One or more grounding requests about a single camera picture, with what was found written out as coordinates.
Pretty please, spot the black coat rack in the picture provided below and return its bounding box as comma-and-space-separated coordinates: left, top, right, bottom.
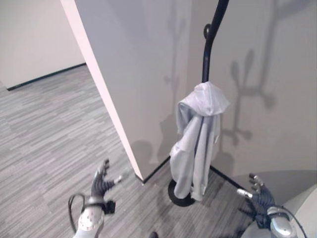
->
167, 0, 231, 207

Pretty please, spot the light grey hooded jacket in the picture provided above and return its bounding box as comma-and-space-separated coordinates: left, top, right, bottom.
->
169, 81, 231, 201

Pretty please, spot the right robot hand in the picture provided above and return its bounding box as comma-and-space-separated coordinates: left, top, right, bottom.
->
236, 173, 275, 212

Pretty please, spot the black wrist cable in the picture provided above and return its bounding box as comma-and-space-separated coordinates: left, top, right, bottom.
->
67, 193, 90, 234

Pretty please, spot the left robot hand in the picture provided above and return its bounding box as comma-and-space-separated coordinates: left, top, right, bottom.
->
90, 159, 124, 199

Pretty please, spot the grey sofa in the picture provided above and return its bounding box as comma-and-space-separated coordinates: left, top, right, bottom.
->
232, 170, 317, 238

